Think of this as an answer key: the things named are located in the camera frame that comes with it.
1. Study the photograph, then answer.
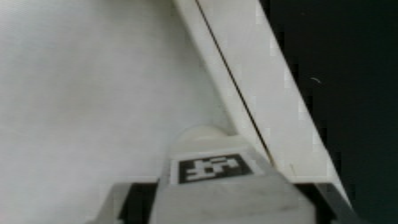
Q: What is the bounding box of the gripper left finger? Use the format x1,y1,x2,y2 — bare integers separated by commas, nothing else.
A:
88,182,159,224

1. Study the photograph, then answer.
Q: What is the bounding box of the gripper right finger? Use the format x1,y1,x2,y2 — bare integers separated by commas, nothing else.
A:
296,183,365,224

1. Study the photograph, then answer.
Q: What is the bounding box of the white square table top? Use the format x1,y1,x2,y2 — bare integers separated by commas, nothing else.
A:
0,0,237,224

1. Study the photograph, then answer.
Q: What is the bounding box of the white U-shaped fence frame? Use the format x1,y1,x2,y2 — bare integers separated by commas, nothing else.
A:
200,0,342,184

